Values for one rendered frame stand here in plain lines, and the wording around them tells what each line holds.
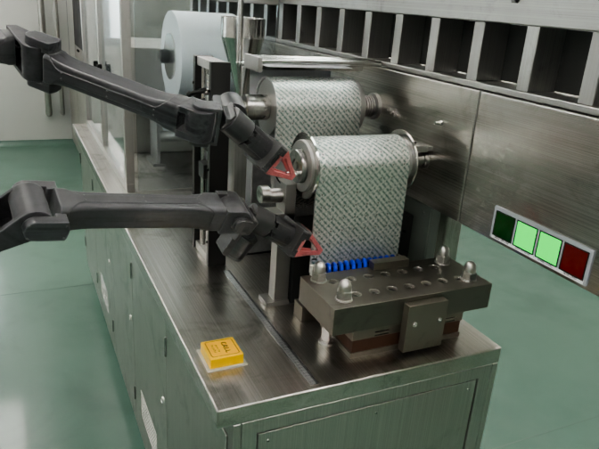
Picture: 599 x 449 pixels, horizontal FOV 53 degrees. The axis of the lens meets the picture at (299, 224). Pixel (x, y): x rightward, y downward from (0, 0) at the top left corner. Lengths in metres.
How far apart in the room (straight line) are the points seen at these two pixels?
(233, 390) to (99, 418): 1.48
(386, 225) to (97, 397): 1.66
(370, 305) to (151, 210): 0.47
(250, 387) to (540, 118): 0.75
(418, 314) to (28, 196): 0.78
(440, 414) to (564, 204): 0.54
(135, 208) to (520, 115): 0.76
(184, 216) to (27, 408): 1.71
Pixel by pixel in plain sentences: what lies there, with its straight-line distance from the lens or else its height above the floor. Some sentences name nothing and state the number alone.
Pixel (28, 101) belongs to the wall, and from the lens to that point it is 6.77.
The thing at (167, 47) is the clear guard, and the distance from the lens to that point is 2.21.
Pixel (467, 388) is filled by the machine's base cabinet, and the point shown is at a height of 0.81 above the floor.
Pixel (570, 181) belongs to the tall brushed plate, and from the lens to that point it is 1.20.
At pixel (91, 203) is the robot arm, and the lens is 1.08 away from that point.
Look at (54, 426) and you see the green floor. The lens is 2.62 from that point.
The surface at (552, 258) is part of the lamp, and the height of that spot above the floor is 1.17.
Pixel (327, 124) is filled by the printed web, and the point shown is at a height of 1.30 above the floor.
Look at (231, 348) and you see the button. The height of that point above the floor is 0.92.
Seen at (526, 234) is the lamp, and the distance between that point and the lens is 1.27.
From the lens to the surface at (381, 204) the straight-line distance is 1.40.
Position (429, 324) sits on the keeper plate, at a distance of 1.33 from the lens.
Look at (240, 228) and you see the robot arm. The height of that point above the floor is 1.16.
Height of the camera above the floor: 1.59
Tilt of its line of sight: 20 degrees down
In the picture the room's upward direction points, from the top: 4 degrees clockwise
